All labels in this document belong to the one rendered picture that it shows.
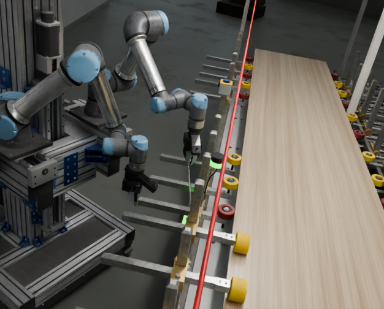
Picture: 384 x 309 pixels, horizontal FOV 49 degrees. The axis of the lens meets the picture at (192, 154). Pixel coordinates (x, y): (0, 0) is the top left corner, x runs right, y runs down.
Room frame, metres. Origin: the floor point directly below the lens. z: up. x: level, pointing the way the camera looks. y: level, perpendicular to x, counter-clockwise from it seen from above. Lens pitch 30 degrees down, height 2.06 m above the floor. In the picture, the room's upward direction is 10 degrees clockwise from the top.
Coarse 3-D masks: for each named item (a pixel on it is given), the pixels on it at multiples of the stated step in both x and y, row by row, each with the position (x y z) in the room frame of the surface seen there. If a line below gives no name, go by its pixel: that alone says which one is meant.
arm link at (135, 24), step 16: (128, 16) 1.94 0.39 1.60; (144, 16) 1.95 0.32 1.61; (128, 32) 1.87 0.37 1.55; (144, 32) 1.91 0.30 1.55; (144, 48) 1.85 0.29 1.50; (144, 64) 1.81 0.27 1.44; (144, 80) 1.80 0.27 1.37; (160, 80) 1.79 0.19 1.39; (160, 96) 1.74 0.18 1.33; (160, 112) 1.70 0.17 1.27
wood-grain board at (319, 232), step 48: (288, 96) 3.19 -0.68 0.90; (336, 96) 3.38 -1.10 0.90; (288, 144) 2.35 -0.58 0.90; (336, 144) 2.47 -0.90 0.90; (240, 192) 1.74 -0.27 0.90; (288, 192) 1.81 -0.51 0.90; (336, 192) 1.89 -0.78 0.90; (288, 240) 1.43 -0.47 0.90; (336, 240) 1.49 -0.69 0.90; (288, 288) 1.16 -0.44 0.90; (336, 288) 1.20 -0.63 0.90
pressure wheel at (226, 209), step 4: (224, 204) 1.61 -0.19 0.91; (220, 208) 1.57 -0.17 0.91; (224, 208) 1.58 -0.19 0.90; (228, 208) 1.58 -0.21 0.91; (232, 208) 1.58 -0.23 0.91; (220, 212) 1.55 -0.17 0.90; (224, 212) 1.55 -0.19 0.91; (228, 212) 1.55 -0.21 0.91; (232, 212) 1.56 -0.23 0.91; (220, 216) 1.54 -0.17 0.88; (224, 216) 1.53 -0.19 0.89; (228, 216) 1.54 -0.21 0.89; (232, 216) 1.55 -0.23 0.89; (224, 224) 1.57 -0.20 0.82
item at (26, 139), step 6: (24, 126) 1.62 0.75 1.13; (30, 126) 1.67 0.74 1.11; (18, 132) 1.60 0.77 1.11; (24, 132) 1.61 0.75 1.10; (30, 132) 1.65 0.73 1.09; (12, 138) 1.59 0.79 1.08; (18, 138) 1.59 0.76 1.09; (24, 138) 1.61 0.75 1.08; (30, 138) 1.63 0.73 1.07; (6, 144) 1.57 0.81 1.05; (12, 144) 1.57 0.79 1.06; (18, 144) 1.58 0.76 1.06; (24, 144) 1.60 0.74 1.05; (30, 144) 1.62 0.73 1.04
